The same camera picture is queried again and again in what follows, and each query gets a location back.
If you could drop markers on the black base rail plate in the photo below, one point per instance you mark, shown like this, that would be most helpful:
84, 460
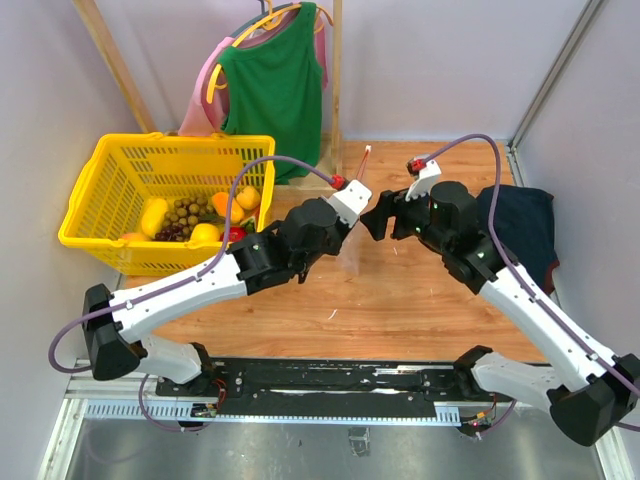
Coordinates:
318, 389

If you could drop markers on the green grape bunch toy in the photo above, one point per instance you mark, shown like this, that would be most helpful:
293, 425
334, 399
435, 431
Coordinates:
191, 211

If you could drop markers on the yellow plastic basket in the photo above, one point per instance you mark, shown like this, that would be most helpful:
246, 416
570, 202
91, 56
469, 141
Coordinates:
127, 172

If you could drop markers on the yellow mango toy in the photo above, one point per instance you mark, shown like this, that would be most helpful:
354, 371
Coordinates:
153, 216

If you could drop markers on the yellow orange round fruit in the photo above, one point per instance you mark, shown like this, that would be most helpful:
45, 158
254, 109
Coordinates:
248, 198

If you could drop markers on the dark purple grape bunch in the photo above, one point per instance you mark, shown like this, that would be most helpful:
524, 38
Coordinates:
175, 232

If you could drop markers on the watermelon slice toy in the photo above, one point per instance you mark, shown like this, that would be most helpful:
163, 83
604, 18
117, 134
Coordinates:
249, 222

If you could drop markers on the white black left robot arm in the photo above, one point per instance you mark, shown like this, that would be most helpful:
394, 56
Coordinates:
118, 337

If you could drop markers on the yellow lemon toy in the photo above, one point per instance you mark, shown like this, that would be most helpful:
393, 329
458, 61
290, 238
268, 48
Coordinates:
205, 233

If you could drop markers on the wooden clothes rack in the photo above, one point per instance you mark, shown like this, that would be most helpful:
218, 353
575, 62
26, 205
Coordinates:
92, 18

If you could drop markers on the orange bell pepper toy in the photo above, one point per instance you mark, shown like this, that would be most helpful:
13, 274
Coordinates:
227, 207

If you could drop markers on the red apple toy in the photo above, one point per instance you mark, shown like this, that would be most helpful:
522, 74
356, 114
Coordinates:
236, 233

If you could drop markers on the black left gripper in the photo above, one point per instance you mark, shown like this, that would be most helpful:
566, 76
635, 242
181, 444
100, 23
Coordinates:
344, 230

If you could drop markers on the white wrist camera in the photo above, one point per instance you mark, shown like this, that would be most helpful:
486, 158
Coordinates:
352, 197
425, 172

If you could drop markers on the clear orange zip bag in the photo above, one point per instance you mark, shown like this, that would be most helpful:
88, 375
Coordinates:
352, 250

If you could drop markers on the pink shirt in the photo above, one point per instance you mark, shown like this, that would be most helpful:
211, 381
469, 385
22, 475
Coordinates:
202, 119

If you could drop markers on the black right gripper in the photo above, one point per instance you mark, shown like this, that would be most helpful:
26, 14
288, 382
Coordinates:
389, 204

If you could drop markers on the peach toy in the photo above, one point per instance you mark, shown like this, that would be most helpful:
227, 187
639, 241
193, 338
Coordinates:
134, 237

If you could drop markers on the green tank top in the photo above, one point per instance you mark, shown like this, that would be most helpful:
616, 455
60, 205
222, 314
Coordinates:
275, 90

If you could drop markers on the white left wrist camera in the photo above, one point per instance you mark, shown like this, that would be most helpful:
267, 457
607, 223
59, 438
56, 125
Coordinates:
352, 197

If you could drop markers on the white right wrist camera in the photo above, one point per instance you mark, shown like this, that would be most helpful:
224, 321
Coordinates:
425, 172

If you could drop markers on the aluminium frame post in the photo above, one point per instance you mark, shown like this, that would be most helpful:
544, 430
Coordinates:
577, 34

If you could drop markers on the yellow clothes hanger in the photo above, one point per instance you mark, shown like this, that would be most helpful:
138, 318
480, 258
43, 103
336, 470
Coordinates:
271, 21

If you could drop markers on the dark navy cloth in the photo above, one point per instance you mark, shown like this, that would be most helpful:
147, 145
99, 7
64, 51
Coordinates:
524, 222

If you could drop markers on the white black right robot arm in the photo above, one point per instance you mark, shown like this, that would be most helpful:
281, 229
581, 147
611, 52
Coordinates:
587, 389

